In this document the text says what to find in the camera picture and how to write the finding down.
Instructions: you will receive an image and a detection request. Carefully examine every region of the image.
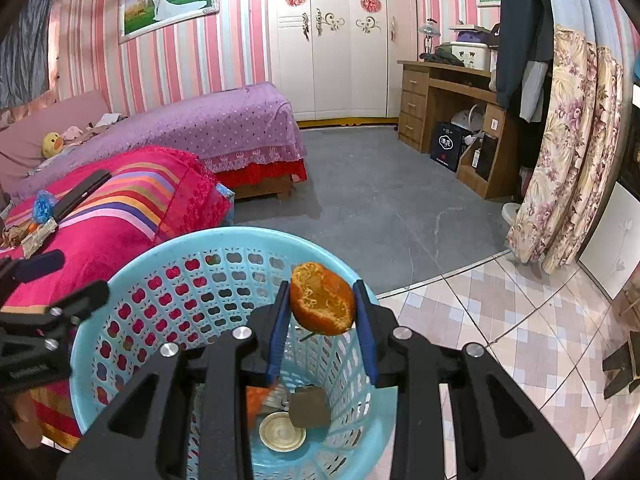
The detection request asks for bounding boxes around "brown paper bag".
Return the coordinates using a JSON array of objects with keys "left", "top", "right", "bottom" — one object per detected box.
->
[{"left": 1, "top": 226, "right": 29, "bottom": 248}]

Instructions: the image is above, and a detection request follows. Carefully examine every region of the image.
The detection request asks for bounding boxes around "orange peel half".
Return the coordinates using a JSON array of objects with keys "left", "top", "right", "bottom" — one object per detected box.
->
[{"left": 290, "top": 262, "right": 356, "bottom": 337}]

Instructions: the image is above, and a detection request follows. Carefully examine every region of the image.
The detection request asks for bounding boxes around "blue wrapper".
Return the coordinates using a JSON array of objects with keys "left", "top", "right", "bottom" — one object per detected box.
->
[{"left": 32, "top": 190, "right": 56, "bottom": 224}]

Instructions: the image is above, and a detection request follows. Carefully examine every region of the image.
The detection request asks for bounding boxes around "printed snack bag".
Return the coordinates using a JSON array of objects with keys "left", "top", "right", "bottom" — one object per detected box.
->
[{"left": 21, "top": 217, "right": 58, "bottom": 259}]

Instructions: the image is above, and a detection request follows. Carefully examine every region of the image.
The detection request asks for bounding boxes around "round metal can lid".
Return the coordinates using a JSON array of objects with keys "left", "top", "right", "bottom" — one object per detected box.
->
[{"left": 258, "top": 412, "right": 307, "bottom": 453}]

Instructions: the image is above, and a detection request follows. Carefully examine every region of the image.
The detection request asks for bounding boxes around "black rectangular case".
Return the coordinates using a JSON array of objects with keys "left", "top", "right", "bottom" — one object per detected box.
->
[{"left": 52, "top": 169, "right": 112, "bottom": 223}]

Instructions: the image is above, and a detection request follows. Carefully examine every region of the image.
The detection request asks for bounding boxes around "light blue plastic basket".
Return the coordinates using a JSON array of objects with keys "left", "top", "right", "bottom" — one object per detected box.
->
[{"left": 70, "top": 226, "right": 397, "bottom": 479}]

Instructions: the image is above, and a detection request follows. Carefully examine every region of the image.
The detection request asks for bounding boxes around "yellow duck plush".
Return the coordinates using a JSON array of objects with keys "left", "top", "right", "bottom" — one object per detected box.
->
[{"left": 41, "top": 132, "right": 65, "bottom": 159}]

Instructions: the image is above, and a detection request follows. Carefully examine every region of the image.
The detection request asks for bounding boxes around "pink pillow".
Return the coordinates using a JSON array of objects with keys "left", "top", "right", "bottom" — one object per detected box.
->
[{"left": 0, "top": 91, "right": 110, "bottom": 193}]

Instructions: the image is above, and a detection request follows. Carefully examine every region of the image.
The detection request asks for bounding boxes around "pink striped blanket bed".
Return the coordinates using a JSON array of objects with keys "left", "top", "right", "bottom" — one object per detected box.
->
[{"left": 0, "top": 144, "right": 234, "bottom": 452}]

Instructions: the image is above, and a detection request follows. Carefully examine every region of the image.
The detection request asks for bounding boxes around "black shopping bag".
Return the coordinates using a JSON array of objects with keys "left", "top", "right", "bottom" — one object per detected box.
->
[{"left": 430, "top": 122, "right": 473, "bottom": 172}]

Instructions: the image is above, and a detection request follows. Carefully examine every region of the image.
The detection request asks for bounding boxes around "wooden desk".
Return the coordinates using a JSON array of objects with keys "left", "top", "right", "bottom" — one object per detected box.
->
[{"left": 398, "top": 61, "right": 518, "bottom": 200}]

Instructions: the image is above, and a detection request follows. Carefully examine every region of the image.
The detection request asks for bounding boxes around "grey window curtain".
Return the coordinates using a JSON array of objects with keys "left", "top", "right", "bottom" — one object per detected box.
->
[{"left": 0, "top": 0, "right": 53, "bottom": 110}]

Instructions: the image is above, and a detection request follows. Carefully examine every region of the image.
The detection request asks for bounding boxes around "purple dotted bed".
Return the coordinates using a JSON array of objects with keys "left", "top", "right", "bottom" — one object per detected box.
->
[{"left": 9, "top": 82, "right": 307, "bottom": 200}]

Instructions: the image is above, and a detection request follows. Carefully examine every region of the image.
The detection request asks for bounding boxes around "floral curtain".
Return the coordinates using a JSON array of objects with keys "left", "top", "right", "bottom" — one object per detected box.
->
[{"left": 506, "top": 25, "right": 624, "bottom": 274}]

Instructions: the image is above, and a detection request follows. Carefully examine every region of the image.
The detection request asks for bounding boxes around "white storage box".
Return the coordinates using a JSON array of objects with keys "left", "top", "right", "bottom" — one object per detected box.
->
[{"left": 450, "top": 41, "right": 490, "bottom": 72}]

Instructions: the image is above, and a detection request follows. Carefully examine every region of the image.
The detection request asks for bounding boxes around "small desk lamp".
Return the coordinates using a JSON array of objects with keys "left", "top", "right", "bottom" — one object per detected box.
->
[{"left": 418, "top": 18, "right": 440, "bottom": 55}]

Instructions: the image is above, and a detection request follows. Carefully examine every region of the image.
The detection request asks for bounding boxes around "white wardrobe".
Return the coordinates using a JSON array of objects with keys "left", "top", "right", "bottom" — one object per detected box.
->
[{"left": 267, "top": 0, "right": 418, "bottom": 122}]

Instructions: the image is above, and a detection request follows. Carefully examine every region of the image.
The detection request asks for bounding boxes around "framed wedding picture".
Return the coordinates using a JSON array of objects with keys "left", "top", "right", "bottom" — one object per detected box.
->
[{"left": 118, "top": 0, "right": 220, "bottom": 44}]

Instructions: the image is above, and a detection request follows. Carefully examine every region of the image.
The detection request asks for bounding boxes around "dark hanging coat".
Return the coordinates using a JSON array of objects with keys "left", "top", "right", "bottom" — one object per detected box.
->
[{"left": 496, "top": 0, "right": 553, "bottom": 122}]

